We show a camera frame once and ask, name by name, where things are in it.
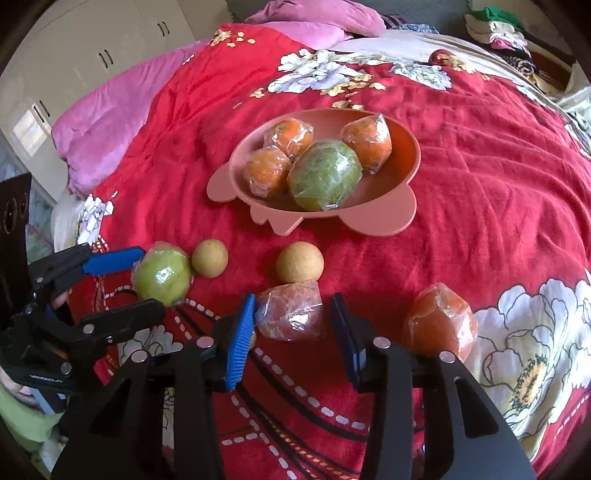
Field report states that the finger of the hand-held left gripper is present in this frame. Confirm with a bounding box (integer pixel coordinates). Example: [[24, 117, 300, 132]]
[[28, 244, 146, 296], [34, 298, 167, 356]]

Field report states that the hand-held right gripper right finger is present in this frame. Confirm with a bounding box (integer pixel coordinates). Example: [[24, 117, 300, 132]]
[[330, 293, 539, 480]]

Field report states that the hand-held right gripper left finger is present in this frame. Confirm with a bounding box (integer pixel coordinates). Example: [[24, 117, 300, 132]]
[[51, 293, 258, 480]]

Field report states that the green citrus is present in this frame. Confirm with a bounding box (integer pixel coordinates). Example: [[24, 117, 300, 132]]
[[131, 247, 192, 308], [287, 140, 364, 213]]

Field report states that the small reddish orange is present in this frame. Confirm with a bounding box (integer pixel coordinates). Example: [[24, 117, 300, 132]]
[[255, 280, 325, 343]]

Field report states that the pink bowl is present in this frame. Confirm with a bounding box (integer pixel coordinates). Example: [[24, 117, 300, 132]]
[[206, 110, 422, 237]]

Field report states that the person's left hand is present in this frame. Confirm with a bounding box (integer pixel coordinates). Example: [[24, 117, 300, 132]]
[[0, 369, 35, 409]]

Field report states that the white mattress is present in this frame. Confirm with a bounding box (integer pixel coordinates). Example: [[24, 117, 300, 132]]
[[48, 194, 93, 250]]

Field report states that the dark brown wooden chair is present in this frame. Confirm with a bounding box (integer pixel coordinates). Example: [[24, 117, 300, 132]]
[[0, 174, 32, 278]]

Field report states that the pink quilt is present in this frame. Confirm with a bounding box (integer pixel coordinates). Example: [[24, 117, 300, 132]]
[[51, 23, 347, 195]]

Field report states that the red floral blanket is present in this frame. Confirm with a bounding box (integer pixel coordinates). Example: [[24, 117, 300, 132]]
[[69, 23, 591, 480]]

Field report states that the white wardrobe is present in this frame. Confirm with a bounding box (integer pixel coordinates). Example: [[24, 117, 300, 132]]
[[0, 0, 232, 204]]

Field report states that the green white patterned cloth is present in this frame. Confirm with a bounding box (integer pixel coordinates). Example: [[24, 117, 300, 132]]
[[561, 99, 591, 153]]

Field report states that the blue patterned cloth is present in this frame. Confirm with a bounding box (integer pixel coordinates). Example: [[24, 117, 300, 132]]
[[383, 16, 439, 35]]

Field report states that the pink pillow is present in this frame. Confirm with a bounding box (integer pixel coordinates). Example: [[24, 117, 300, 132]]
[[245, 0, 386, 38]]

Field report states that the stack of folded clothes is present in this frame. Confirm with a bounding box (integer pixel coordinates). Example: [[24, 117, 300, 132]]
[[464, 14, 578, 93]]

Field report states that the cream curtain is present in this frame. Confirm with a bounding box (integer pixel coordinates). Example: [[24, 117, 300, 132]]
[[554, 65, 591, 121]]

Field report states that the grey padded headboard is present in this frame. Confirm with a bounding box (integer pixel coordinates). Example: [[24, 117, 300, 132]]
[[226, 0, 490, 33]]

